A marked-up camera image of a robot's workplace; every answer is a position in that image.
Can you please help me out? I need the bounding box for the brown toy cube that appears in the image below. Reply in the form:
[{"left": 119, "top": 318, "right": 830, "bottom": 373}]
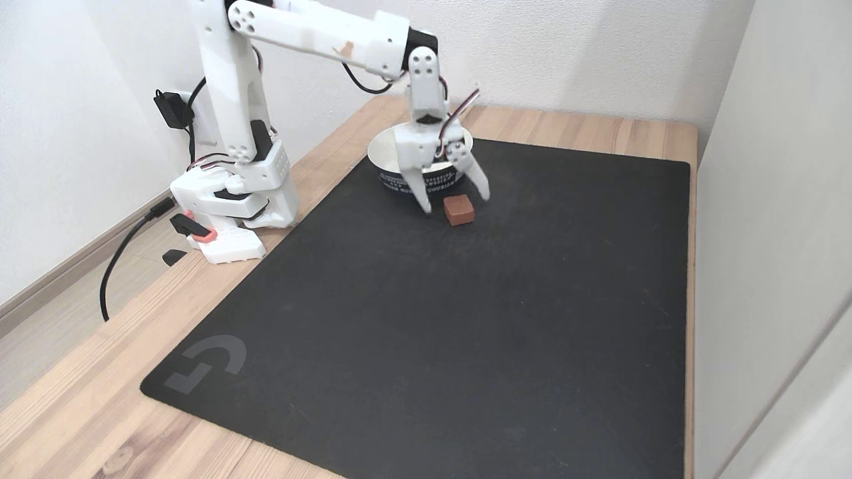
[{"left": 444, "top": 195, "right": 476, "bottom": 227}]

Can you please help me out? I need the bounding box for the white navy paper bowl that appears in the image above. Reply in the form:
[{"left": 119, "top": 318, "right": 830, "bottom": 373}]
[{"left": 367, "top": 123, "right": 475, "bottom": 198}]

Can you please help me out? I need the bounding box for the black desk mat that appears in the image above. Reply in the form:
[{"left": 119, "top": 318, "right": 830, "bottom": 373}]
[{"left": 140, "top": 138, "right": 691, "bottom": 479}]

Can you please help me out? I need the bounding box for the black orange table clamp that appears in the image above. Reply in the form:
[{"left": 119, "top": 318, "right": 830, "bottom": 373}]
[{"left": 162, "top": 210, "right": 218, "bottom": 268}]

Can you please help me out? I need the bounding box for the wooden baseboard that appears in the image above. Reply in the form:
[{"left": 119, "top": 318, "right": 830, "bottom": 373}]
[{"left": 0, "top": 190, "right": 172, "bottom": 337}]

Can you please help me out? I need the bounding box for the black wall power adapter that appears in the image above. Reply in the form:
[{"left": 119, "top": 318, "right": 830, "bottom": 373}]
[{"left": 153, "top": 90, "right": 198, "bottom": 131}]

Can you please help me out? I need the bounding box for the black power cable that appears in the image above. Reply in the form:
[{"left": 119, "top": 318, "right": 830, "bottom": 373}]
[{"left": 100, "top": 197, "right": 177, "bottom": 322}]

